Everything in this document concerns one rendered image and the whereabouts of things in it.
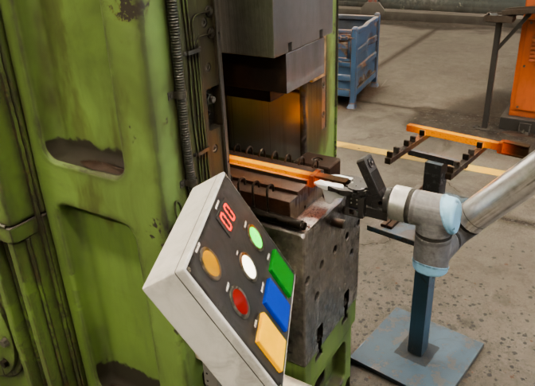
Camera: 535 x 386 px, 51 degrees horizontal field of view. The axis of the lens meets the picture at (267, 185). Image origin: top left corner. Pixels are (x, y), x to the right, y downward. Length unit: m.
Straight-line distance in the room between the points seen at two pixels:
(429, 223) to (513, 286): 1.59
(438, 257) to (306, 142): 0.59
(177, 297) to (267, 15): 0.67
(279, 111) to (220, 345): 1.04
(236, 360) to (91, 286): 0.87
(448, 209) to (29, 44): 1.05
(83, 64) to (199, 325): 0.72
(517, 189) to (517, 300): 1.47
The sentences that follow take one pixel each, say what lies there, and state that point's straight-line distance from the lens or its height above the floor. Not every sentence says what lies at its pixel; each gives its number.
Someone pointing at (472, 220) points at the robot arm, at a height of 0.93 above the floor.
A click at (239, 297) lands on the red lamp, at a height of 1.10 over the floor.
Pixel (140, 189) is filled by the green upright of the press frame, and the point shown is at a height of 1.11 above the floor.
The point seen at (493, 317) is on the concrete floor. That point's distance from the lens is 2.75.
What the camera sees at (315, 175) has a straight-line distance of 1.53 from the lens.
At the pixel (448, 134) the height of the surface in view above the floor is 0.92.
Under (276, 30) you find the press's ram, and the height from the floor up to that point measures 1.42.
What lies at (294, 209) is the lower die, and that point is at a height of 0.95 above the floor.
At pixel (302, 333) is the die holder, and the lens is 1.64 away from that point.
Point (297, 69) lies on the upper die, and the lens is 1.38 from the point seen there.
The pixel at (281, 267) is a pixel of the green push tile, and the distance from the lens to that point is 1.15.
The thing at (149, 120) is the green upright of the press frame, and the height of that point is 1.28.
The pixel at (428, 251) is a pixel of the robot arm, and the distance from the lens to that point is 1.46.
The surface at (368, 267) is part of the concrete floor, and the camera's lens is 2.95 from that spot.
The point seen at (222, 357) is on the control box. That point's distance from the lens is 0.93.
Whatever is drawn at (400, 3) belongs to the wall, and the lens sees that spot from 9.27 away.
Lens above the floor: 1.67
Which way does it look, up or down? 26 degrees down
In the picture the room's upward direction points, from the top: 2 degrees counter-clockwise
